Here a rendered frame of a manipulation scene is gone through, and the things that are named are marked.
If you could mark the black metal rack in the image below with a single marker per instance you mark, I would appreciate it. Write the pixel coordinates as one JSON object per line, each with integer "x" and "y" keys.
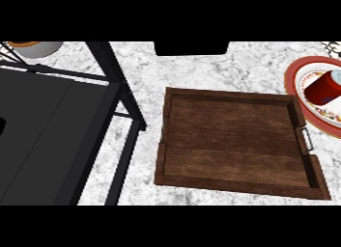
{"x": 39, "y": 135}

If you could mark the black appliance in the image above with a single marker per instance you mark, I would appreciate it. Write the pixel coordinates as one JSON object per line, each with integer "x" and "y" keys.
{"x": 191, "y": 48}

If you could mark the black patterned trivet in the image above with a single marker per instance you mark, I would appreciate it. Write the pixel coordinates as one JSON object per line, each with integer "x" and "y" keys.
{"x": 340, "y": 48}

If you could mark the red can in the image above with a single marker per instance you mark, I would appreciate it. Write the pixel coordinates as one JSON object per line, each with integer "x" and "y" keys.
{"x": 323, "y": 88}

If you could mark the brown wooden tray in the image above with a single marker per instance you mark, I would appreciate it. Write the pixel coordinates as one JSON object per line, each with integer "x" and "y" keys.
{"x": 233, "y": 141}

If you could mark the red rimmed floral plate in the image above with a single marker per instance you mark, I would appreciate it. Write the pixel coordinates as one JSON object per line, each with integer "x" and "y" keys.
{"x": 310, "y": 111}

